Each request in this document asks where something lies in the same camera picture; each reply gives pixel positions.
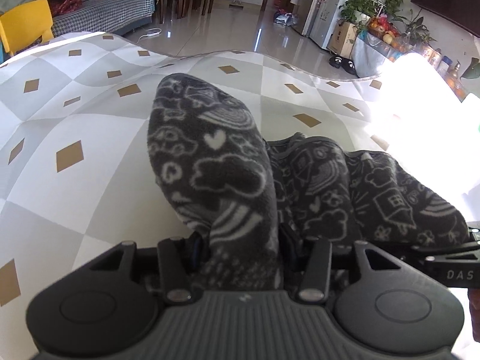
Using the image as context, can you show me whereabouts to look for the dark grey doodle fleece jacket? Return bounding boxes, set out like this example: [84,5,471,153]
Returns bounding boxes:
[147,73,469,290]

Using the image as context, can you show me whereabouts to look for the grey white checkered tablecloth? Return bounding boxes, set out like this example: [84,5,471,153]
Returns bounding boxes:
[1,33,462,318]

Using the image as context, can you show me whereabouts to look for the black white slippers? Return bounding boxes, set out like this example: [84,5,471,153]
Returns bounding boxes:
[329,55,357,76]

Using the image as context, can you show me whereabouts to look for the cardboard box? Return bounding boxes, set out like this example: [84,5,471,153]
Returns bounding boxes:
[327,21,357,59]

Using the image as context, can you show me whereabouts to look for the fruit bowl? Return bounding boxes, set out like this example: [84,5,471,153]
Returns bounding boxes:
[367,15,400,45]

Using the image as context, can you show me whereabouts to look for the plastic bag on floor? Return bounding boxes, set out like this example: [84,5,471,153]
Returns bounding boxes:
[273,9,297,26]

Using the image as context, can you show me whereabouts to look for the white small freezer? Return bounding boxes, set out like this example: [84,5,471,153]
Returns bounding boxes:
[308,0,347,50]

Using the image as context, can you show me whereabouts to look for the checkered grey sofa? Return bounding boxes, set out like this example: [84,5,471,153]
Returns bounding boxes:
[52,0,154,38]

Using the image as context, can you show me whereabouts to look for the green potted plant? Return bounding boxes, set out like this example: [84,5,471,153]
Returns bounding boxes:
[340,0,404,31]

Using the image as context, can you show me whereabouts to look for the yellow plastic chair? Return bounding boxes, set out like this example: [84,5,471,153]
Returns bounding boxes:
[1,0,54,56]

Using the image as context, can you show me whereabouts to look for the white power strip cable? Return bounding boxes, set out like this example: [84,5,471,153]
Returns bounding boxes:
[136,28,162,44]

